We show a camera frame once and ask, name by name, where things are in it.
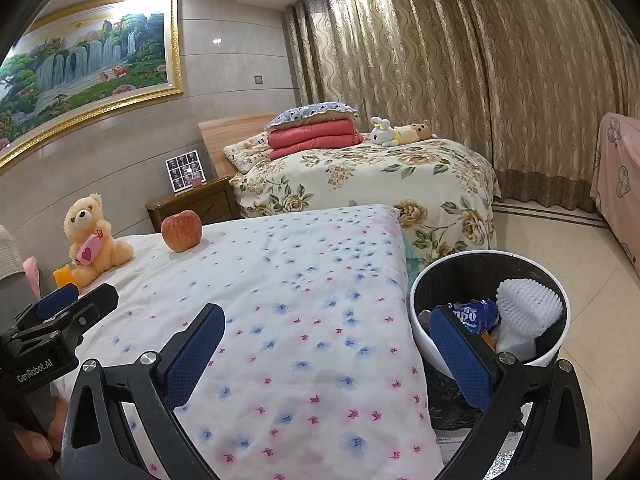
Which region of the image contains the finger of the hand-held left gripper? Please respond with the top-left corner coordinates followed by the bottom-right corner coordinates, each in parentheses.
top-left (34, 284), bottom-right (82, 322)
top-left (56, 283), bottom-right (120, 347)

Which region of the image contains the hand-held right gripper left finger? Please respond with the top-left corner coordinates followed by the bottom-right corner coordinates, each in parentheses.
top-left (60, 303), bottom-right (227, 480)

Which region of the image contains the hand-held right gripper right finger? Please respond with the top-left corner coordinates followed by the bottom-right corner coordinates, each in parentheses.
top-left (429, 305), bottom-right (593, 480)

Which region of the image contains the blue plastic wrapper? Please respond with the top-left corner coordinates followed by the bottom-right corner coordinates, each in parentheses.
top-left (446, 297), bottom-right (501, 336)

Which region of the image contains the white trash bin black liner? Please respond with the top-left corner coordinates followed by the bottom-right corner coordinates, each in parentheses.
top-left (409, 251), bottom-right (571, 431)

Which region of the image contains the person's left hand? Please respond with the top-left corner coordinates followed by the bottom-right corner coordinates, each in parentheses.
top-left (10, 394), bottom-right (69, 465)

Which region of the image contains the pink cloth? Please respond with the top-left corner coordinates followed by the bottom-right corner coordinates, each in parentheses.
top-left (22, 256), bottom-right (43, 301)

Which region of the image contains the beige striped cloth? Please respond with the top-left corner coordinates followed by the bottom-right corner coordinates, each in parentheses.
top-left (0, 224), bottom-right (26, 281)

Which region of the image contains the cream teddy bear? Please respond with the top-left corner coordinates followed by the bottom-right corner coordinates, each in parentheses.
top-left (63, 192), bottom-right (135, 288)

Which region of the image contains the white printed sheet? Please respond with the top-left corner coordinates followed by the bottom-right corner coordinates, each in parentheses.
top-left (435, 432), bottom-right (526, 480)

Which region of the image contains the white flower print blanket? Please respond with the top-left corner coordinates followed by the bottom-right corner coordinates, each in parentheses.
top-left (50, 203), bottom-right (446, 480)

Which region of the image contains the red apple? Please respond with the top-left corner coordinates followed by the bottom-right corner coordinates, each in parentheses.
top-left (161, 210), bottom-right (203, 253)

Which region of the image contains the wooden nightstand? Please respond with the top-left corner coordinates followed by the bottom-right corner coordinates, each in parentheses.
top-left (146, 176), bottom-right (238, 233)

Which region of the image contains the bed with floral cover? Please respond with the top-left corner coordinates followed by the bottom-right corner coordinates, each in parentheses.
top-left (222, 137), bottom-right (502, 271)

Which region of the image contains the floral pillow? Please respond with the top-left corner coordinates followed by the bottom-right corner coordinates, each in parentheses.
top-left (222, 130), bottom-right (273, 176)

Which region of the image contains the wooden headboard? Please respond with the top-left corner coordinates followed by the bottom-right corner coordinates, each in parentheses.
top-left (198, 111), bottom-right (276, 176)

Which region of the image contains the yellow bear plush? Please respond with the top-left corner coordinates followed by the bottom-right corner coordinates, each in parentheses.
top-left (392, 120), bottom-right (437, 145)

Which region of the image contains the white rabbit plush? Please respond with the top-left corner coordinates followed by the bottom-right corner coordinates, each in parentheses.
top-left (370, 116), bottom-right (397, 147)

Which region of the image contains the gold framed landscape painting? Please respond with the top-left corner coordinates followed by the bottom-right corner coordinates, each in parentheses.
top-left (0, 0), bottom-right (185, 168)

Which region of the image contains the folded red quilt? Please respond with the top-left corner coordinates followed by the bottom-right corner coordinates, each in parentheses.
top-left (267, 119), bottom-right (364, 162)

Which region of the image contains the blue white frilled pillow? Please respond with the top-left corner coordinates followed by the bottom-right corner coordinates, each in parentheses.
top-left (265, 101), bottom-right (358, 131)

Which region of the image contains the beige patterned curtain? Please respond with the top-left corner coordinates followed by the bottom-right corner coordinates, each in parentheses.
top-left (285, 0), bottom-right (640, 211)

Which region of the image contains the photo collage frame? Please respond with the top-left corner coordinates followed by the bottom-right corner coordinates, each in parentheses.
top-left (166, 151), bottom-right (206, 193)

